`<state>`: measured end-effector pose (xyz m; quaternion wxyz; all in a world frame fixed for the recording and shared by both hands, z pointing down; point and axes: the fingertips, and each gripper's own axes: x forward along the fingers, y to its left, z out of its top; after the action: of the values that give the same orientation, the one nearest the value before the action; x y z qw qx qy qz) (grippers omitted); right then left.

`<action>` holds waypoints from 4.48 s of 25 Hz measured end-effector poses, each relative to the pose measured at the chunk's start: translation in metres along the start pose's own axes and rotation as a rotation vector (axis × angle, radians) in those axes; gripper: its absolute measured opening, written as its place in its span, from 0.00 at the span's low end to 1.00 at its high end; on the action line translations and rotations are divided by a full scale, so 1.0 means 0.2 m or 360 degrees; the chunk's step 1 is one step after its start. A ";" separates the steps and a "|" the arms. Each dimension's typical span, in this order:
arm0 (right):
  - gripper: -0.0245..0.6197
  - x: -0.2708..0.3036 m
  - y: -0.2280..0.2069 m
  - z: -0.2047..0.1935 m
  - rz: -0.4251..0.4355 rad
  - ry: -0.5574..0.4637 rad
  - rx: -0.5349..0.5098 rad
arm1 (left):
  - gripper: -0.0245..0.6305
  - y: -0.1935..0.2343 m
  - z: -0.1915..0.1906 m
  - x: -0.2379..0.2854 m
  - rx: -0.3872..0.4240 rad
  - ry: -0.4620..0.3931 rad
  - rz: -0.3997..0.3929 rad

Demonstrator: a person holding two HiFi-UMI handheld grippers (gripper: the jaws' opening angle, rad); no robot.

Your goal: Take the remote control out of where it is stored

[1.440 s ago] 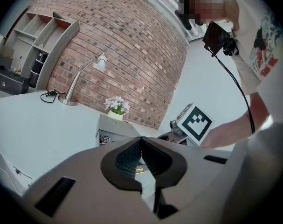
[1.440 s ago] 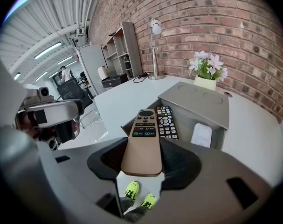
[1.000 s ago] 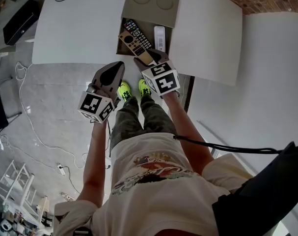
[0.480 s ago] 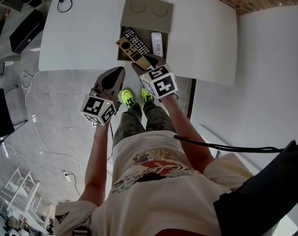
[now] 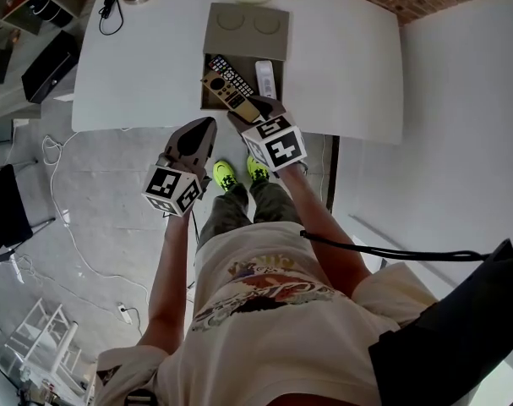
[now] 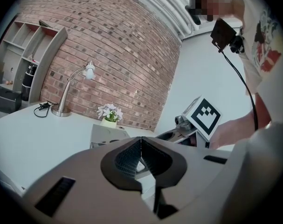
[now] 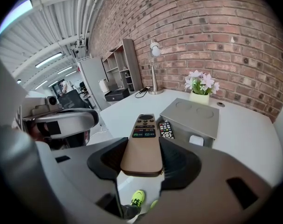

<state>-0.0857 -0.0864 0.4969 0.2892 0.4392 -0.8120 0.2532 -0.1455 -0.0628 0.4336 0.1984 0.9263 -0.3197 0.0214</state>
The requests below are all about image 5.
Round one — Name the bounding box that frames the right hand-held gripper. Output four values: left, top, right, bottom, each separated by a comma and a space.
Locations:
226, 95, 308, 173

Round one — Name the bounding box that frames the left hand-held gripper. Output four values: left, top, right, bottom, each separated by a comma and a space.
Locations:
140, 117, 220, 218

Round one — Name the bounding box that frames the gold remote control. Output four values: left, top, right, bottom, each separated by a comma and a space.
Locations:
199, 72, 265, 124

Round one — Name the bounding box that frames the white remote control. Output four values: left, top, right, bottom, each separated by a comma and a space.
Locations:
254, 59, 278, 100

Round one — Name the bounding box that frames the black remote control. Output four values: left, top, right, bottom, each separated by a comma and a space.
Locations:
208, 54, 257, 97

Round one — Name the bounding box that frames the grey storage box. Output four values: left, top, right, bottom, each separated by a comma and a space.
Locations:
199, 2, 292, 112

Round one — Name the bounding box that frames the person's left forearm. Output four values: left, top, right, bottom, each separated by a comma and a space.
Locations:
135, 211, 200, 357

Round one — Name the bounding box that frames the person's right forearm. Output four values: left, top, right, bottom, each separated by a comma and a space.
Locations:
276, 162, 374, 299

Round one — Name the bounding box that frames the black metal cash box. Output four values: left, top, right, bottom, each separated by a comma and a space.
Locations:
20, 30, 80, 104

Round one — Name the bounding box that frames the person's left neon shoe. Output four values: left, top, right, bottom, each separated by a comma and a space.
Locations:
212, 159, 238, 192

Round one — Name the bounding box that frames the person's neon shoe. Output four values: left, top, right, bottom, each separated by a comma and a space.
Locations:
212, 159, 238, 192
246, 154, 270, 184

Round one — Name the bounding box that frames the person's right neon shoe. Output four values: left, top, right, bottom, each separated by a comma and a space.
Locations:
246, 154, 270, 184

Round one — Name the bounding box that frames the grey side table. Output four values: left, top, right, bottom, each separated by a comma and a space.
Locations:
0, 23, 78, 126

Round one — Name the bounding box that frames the black bottle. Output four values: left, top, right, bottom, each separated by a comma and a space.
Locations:
30, 0, 74, 28

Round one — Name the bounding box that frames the black office chair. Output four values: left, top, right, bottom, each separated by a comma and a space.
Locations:
0, 162, 57, 264

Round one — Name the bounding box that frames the person's white printed T-shirt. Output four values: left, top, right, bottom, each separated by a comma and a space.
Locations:
93, 222, 443, 406

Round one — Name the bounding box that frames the white metal rack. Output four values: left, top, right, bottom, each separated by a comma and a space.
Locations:
0, 298, 84, 397

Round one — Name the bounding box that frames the white floor cable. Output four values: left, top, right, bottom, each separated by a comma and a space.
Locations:
42, 127, 151, 312

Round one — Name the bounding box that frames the black power adapter cable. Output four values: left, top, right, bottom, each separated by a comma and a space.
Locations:
97, 0, 128, 36

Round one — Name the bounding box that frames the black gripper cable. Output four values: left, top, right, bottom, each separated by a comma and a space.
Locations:
300, 228, 489, 261

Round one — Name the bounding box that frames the black body-worn camera rig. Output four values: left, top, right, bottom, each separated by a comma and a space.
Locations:
368, 237, 513, 401

